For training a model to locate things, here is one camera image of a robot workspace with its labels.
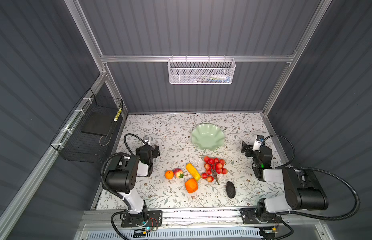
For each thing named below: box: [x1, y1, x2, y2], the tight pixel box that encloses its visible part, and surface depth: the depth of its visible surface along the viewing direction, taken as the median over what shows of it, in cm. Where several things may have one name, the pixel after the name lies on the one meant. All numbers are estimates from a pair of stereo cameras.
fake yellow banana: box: [186, 163, 201, 181], surface depth 87 cm
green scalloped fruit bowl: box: [191, 123, 225, 151], surface depth 106 cm
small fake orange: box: [164, 170, 175, 180], surface depth 88 cm
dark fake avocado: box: [226, 181, 236, 199], surface depth 81 cm
